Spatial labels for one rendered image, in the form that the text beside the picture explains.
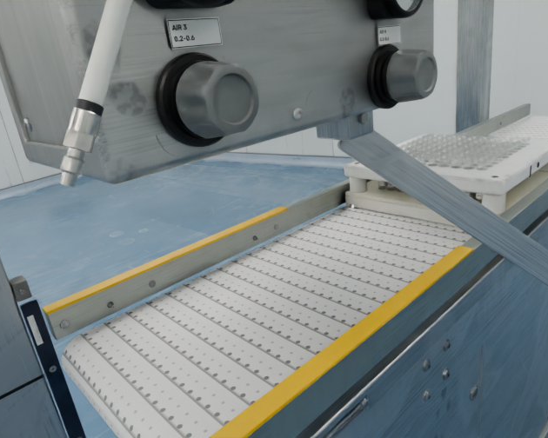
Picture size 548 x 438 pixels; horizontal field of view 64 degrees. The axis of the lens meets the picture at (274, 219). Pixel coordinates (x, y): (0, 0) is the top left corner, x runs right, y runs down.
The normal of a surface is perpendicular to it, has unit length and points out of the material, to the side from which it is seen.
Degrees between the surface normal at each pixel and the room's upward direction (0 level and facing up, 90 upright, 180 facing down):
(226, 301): 0
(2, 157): 90
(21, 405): 90
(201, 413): 0
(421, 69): 90
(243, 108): 90
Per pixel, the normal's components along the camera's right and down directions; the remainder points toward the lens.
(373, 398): 0.68, 0.17
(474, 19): -0.73, 0.32
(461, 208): 0.16, 0.27
